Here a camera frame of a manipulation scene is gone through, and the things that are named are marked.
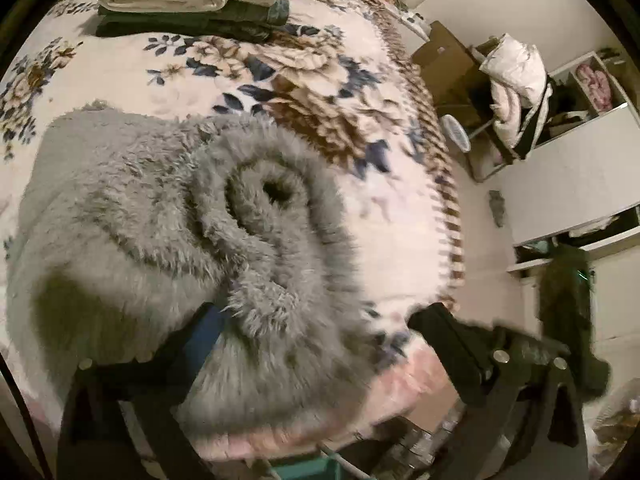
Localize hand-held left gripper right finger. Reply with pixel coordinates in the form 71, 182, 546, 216
407, 302, 588, 480

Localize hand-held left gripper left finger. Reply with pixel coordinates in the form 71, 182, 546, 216
56, 302, 236, 480

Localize grey fleece pants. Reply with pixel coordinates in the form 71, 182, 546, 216
5, 102, 401, 436

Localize folded dark green pants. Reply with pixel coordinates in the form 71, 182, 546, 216
95, 0, 291, 43

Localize dark green hanging garment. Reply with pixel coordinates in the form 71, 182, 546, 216
537, 245, 612, 403

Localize grey shoes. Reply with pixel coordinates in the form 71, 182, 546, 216
487, 190, 507, 228

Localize teal storage rack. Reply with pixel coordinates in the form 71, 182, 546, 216
270, 452, 371, 480

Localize black metal chair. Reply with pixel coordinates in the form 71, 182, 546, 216
465, 110, 516, 183

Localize white wardrobe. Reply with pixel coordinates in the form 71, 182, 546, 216
495, 49, 640, 361

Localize white trash basket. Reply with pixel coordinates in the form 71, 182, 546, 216
441, 114, 473, 153

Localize brown checked sheet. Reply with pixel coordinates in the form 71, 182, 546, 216
370, 0, 468, 311

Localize black jacket with white stripe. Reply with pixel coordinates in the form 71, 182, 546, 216
515, 80, 556, 161

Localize pink coat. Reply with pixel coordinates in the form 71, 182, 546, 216
490, 82, 531, 148

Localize dark clothes in wardrobe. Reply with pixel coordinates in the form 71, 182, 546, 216
547, 82, 593, 138

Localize floral blanket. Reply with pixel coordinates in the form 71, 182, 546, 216
0, 0, 466, 361

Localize cardboard box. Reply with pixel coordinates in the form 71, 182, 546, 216
411, 21, 493, 121

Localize white puffer jacket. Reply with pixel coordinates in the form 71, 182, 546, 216
479, 33, 548, 108

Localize pink bedding in wardrobe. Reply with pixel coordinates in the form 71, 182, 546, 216
575, 62, 613, 111

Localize white nightstand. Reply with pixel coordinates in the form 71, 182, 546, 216
395, 5, 431, 41

